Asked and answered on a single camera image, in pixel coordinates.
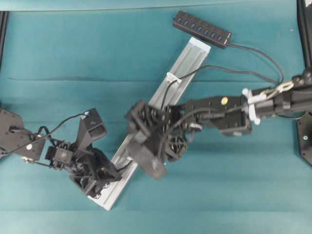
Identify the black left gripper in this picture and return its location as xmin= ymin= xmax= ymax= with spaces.
xmin=45 ymin=144 xmax=122 ymax=199

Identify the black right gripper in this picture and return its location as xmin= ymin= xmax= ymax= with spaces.
xmin=125 ymin=100 xmax=188 ymax=162

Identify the black USB cable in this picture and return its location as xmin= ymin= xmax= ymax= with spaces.
xmin=114 ymin=42 xmax=286 ymax=171

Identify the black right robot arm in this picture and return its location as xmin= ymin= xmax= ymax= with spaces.
xmin=126 ymin=69 xmax=312 ymax=163

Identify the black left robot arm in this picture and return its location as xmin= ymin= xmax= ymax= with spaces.
xmin=0 ymin=109 xmax=122 ymax=198

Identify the black USB hub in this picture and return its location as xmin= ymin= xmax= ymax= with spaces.
xmin=173 ymin=11 xmax=232 ymax=49

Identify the silver aluminium rail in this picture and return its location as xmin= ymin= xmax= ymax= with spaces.
xmin=87 ymin=37 xmax=212 ymax=212

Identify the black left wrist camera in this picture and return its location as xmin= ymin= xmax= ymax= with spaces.
xmin=76 ymin=108 xmax=107 ymax=149

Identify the white zip tie ring upper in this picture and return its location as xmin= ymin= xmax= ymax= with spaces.
xmin=165 ymin=72 xmax=182 ymax=85

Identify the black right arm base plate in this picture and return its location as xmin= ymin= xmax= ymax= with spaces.
xmin=296 ymin=111 xmax=312 ymax=166

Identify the black camera stand frame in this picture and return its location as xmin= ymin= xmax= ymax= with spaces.
xmin=296 ymin=0 xmax=312 ymax=67

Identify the black table frame rail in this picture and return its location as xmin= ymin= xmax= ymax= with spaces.
xmin=0 ymin=11 xmax=9 ymax=66

